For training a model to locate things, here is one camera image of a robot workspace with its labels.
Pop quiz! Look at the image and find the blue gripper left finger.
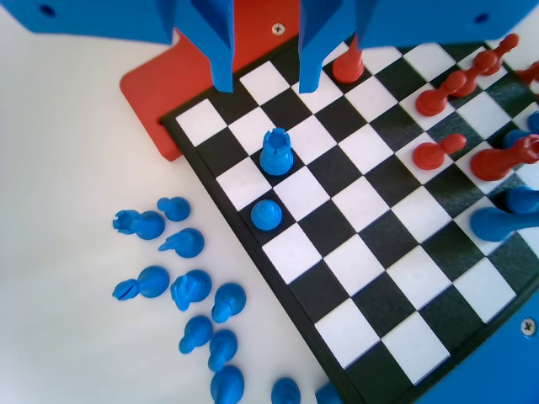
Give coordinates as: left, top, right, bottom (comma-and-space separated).
173, 0, 235, 93

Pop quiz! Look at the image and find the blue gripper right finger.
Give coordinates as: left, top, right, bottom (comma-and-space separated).
298, 0, 359, 93

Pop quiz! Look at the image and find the blue rook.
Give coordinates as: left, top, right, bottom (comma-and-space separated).
112, 209, 166, 242
259, 128, 295, 177

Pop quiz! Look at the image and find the red king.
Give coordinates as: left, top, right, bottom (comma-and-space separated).
332, 33, 366, 83

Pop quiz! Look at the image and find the red pawn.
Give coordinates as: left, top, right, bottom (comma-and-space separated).
415, 70, 468, 118
452, 50, 502, 98
483, 33, 521, 77
412, 133, 467, 171

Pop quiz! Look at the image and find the blue pawn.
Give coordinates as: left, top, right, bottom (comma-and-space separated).
178, 315, 214, 355
502, 129, 532, 149
270, 377, 302, 404
157, 196, 191, 223
207, 329, 239, 373
250, 199, 281, 231
504, 184, 539, 214

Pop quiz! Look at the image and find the black and white chessboard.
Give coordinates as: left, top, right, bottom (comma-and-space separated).
161, 31, 539, 404

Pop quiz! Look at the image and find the blue queen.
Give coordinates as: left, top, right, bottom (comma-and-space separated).
209, 364, 246, 404

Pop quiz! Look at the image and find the red board mount plate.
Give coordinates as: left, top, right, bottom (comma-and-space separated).
120, 0, 304, 163

